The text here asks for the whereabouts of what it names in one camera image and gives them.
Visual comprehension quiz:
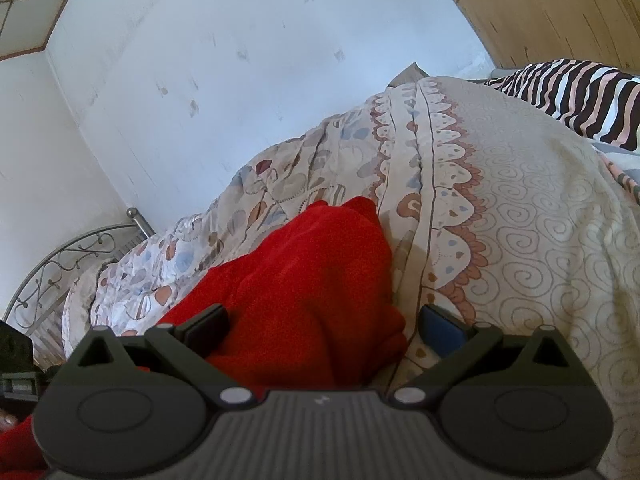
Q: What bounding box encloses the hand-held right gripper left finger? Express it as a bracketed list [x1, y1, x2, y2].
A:
[67, 304, 257, 408]

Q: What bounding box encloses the white patterned pillow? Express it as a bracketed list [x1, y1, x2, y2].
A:
[62, 258, 120, 348]

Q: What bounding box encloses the wooden wardrobe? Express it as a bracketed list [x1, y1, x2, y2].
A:
[420, 0, 640, 82]

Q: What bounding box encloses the grey patterned cloth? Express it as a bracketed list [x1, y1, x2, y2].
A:
[592, 141, 640, 206]

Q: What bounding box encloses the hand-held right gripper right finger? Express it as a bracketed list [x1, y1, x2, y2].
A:
[392, 304, 574, 407]

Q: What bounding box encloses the black white striped pillow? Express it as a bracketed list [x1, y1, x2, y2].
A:
[485, 59, 640, 153]

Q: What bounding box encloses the metal bed headboard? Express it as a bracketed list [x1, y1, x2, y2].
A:
[2, 207, 157, 363]

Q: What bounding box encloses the red t-shirt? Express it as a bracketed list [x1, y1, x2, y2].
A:
[0, 196, 408, 480]

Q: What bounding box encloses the patterned beige quilt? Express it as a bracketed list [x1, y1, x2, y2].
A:
[90, 76, 640, 480]

